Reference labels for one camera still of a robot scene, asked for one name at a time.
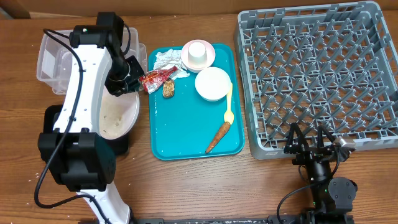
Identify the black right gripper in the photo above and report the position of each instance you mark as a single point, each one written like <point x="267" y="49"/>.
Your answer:
<point x="309" y="154"/>

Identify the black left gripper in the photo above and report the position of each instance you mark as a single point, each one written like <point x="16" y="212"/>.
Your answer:
<point x="118" y="89"/>

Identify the white round plate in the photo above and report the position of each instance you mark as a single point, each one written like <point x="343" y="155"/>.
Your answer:
<point x="118" y="114"/>

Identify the brown meat patty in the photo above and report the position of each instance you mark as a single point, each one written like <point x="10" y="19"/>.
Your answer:
<point x="168" y="88"/>

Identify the brown carrot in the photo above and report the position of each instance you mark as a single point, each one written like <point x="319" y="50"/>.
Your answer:
<point x="218" y="136"/>

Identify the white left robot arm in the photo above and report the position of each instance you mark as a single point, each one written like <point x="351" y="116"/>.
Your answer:
<point x="71" y="145"/>

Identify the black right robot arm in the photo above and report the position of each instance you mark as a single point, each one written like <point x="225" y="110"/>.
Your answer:
<point x="332" y="196"/>

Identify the red snack wrapper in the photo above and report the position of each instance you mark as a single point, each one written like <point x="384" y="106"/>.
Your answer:
<point x="154" y="79"/>

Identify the crumpled white tissue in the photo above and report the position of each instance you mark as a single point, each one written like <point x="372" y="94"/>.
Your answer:
<point x="170" y="59"/>

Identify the black plastic tray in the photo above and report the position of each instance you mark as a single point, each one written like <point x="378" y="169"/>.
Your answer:
<point x="120" y="145"/>

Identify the teal serving tray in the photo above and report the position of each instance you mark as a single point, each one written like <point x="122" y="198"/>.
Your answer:
<point x="182" y="127"/>

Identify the white upturned cup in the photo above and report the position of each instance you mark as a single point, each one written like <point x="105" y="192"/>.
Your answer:
<point x="197" y="52"/>

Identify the grey dish rack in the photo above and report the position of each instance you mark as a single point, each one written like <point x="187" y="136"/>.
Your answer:
<point x="332" y="65"/>

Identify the clear plastic storage bin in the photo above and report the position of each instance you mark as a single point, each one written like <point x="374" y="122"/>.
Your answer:
<point x="54" y="63"/>

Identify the white bowl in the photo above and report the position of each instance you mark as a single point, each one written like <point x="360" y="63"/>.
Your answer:
<point x="212" y="83"/>

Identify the yellow plastic spoon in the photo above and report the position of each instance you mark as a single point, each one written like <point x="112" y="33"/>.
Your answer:
<point x="228" y="115"/>

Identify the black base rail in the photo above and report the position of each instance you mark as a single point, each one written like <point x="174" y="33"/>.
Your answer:
<point x="202" y="221"/>

